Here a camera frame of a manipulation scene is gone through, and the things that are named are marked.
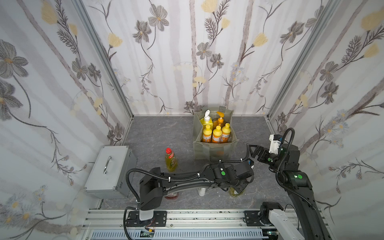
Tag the green bottle red cap front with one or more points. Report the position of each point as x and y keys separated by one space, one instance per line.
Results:
x=234 y=193

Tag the orange bottle yellow cap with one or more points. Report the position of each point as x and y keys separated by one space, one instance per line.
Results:
x=226 y=132
x=217 y=134
x=207 y=134

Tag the large yellow pump soap bottle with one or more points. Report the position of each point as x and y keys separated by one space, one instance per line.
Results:
x=207 y=120

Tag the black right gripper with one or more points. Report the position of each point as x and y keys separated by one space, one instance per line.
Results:
x=265 y=154

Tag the green fabric shopping bag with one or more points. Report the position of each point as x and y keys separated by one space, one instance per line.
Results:
x=213 y=151

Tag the green bottle red cap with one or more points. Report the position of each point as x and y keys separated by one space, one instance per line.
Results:
x=234 y=193
x=171 y=160

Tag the green bottle red cap rear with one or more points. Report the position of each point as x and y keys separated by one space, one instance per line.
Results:
x=171 y=160

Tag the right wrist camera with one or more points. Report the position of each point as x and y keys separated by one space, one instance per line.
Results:
x=275 y=143

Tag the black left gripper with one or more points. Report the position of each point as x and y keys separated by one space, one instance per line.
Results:
x=243 y=182

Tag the red soap bottle red cap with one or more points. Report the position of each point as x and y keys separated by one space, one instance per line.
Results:
x=172 y=196

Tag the white bottle green cap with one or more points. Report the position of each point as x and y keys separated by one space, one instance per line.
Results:
x=201 y=191

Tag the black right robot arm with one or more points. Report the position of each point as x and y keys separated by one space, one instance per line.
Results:
x=284 y=162

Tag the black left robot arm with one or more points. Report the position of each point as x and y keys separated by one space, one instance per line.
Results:
x=150 y=187

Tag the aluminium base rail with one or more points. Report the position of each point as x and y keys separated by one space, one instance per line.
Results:
x=226 y=224

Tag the large orange pump soap bottle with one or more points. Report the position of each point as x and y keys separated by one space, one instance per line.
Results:
x=219 y=121

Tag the grey metal box with handle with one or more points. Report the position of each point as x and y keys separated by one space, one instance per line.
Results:
x=107 y=179

